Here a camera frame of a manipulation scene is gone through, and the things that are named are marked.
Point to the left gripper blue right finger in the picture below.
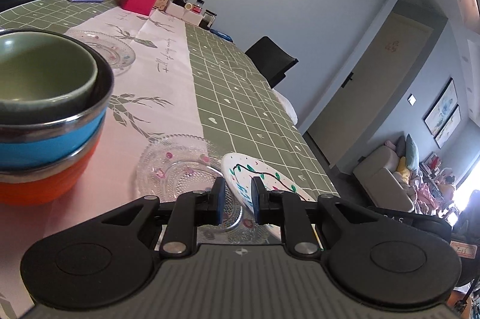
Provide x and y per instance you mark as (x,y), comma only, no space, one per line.
(292,215)

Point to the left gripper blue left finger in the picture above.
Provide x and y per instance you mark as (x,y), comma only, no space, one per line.
(183,217)

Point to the clear glass plate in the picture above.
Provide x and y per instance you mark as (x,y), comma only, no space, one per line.
(179,163)
(119,55)

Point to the orange steel bowl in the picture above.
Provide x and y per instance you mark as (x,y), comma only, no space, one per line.
(44,184)

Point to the blue steel bowl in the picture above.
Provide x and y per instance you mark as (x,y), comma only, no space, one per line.
(31,146)

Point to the green ceramic bowl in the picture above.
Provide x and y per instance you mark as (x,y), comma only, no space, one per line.
(44,77)

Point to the beige sofa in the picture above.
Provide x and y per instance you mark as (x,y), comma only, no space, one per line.
(385,176)

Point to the white cloth on stool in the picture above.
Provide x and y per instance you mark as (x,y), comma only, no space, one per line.
(287,106)

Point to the green checked tablecloth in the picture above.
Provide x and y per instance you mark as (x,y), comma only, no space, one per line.
(238,110)

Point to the cream door right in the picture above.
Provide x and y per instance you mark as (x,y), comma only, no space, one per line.
(369,86)

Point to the black chair right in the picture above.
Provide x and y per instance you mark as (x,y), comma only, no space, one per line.
(270,60)

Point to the blue packet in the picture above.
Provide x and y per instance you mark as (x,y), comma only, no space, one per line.
(221,35)

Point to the dark glass jar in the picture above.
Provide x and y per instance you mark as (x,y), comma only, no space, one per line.
(208,19)

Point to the white box on table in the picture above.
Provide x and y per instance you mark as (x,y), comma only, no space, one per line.
(183,14)

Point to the small red label bottle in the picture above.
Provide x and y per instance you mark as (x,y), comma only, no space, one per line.
(197,7)

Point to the black lid jar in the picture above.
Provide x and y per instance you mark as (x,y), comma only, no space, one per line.
(181,3)

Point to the framed wall picture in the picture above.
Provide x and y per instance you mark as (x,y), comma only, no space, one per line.
(444,116)

